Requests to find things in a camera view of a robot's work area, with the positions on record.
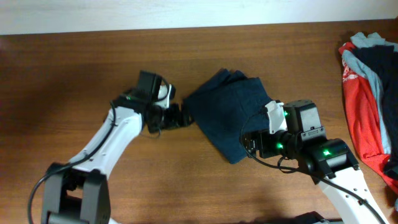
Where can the navy blue shorts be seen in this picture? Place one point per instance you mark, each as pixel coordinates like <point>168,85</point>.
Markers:
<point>226,104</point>

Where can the black garment in pile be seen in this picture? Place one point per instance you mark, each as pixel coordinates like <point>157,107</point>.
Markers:
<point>382,59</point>

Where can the red garment with white print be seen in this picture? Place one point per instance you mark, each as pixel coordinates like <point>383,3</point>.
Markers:
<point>363,120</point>

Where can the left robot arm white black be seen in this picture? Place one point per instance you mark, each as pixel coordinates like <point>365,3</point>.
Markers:
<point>77,191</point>

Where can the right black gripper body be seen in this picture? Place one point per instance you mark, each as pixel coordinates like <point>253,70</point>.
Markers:
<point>282,142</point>

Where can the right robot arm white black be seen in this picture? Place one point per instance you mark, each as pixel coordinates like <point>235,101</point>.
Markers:
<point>295,132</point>

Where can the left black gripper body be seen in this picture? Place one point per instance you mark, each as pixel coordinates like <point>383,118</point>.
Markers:
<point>170,116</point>

